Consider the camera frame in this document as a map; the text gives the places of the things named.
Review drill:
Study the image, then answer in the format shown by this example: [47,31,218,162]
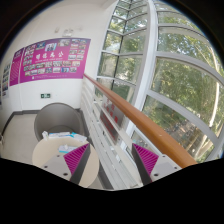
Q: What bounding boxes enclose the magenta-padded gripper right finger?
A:
[132,144,181,185]

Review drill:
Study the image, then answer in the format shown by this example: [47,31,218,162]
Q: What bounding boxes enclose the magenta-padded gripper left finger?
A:
[42,143,90,184]

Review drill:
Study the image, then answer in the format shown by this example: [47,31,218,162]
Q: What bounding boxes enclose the white tissue pack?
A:
[58,145,76,154]

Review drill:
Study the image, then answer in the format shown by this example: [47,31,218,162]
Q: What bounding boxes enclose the round cream table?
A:
[32,137,100,187]

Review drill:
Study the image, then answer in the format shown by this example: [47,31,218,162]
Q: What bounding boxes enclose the wooden handrail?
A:
[84,74,196,168]

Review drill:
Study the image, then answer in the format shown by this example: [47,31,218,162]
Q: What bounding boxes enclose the white packet on table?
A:
[42,131,87,143]

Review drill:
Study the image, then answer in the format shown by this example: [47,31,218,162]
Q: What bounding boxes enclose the grey curved chair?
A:
[34,103,84,141]

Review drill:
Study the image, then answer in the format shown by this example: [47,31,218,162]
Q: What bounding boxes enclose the white metal railing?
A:
[81,77,156,190]

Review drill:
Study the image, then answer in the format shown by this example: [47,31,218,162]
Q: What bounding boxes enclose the green exit sign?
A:
[40,93,51,99]

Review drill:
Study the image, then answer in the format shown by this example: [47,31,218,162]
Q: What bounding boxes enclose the large magenta wall poster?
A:
[20,38,90,83]

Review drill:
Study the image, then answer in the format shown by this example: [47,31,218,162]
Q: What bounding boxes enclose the narrow magenta wall poster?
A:
[9,49,24,86]

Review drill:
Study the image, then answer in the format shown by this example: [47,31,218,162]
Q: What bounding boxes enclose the curved glass window frame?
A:
[97,0,224,162]

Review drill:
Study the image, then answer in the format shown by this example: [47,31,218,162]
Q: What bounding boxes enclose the photo board on left wall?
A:
[2,62,11,98]

